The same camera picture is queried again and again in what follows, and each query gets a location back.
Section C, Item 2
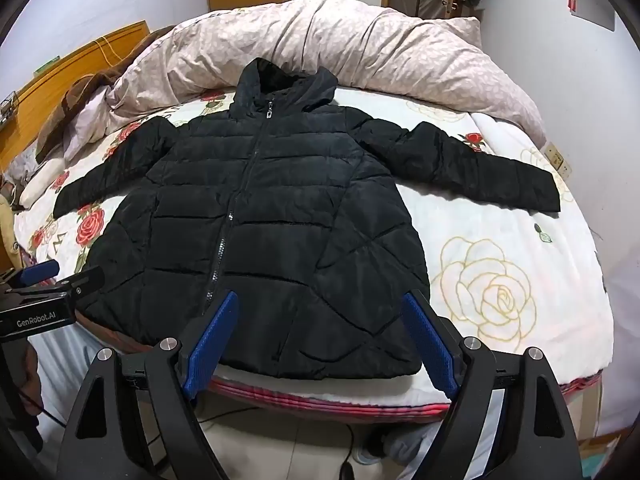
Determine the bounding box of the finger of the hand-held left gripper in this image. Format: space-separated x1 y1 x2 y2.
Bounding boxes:
10 259 62 288
52 266 107 307

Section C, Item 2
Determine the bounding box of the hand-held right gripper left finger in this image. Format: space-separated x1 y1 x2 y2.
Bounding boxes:
57 289 241 480

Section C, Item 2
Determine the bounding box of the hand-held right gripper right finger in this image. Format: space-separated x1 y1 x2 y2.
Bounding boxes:
401 289 583 480

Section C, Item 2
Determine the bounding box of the black hooded puffer jacket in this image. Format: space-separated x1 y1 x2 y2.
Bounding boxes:
52 57 562 381

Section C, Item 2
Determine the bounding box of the person's left hand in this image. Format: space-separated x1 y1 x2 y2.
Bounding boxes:
22 345 45 428

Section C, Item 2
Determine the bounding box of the white pillow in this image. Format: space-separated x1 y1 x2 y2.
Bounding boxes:
15 157 67 211

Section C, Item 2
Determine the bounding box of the grey shoe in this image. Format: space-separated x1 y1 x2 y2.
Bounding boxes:
357 425 416 467

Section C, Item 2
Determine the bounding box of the floral rose bed sheet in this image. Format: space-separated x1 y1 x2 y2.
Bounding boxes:
10 85 608 411

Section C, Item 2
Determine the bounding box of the brown fuzzy cloth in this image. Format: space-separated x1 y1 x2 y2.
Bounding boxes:
35 27 166 166

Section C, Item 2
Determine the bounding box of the wooden headboard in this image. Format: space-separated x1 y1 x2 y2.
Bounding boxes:
0 20 151 181

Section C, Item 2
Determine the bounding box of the beige patterned duvet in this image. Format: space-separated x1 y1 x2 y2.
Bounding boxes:
65 0 548 161

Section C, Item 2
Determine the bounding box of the black floor cable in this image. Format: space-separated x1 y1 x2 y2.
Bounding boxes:
200 400 363 480

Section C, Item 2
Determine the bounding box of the wall socket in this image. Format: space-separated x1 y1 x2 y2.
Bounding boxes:
545 142 573 178

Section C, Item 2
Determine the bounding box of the yellow cord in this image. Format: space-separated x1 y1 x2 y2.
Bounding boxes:
96 35 127 70

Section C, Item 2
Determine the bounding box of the red white wall hanging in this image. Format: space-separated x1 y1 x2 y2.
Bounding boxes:
567 0 616 31

